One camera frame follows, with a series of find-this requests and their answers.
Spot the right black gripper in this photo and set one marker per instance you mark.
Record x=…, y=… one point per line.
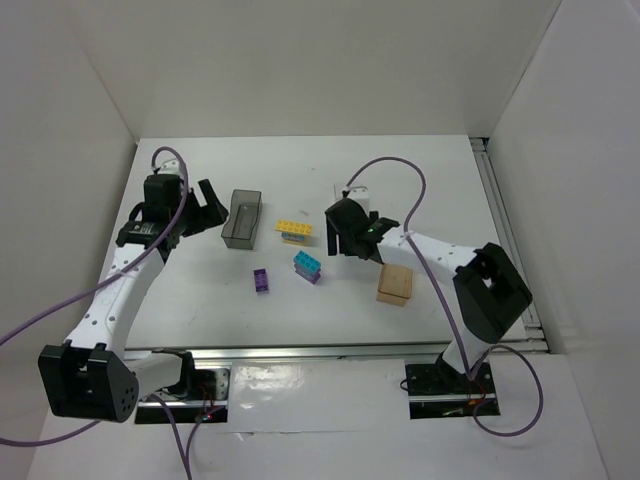
x=345, y=232

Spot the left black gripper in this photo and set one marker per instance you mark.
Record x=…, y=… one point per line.
x=192, y=215

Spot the teal lego brick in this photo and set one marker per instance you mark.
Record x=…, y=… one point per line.
x=304, y=261

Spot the purple lego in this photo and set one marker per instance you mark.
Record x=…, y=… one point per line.
x=310, y=277

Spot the yellow lego brick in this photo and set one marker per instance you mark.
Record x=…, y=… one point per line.
x=293, y=228

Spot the purple lego brick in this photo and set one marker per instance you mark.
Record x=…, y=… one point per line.
x=261, y=283

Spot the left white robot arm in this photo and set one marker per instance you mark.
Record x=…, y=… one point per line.
x=86, y=377

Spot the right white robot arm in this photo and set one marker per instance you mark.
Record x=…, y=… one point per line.
x=491, y=294

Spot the smoky grey plastic container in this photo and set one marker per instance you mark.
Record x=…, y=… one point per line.
x=241, y=229

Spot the orange plastic container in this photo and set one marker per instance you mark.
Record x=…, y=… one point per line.
x=395, y=285

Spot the aluminium rail front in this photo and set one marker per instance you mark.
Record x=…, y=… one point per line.
x=287, y=353

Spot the aluminium rail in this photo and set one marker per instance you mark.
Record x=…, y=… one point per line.
x=287, y=353
x=530, y=319

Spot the aluminium rail right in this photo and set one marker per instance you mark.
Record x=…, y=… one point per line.
x=530, y=319

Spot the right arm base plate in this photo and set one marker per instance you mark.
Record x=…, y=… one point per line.
x=432, y=395

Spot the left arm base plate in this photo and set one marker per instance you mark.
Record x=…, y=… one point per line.
x=205, y=401

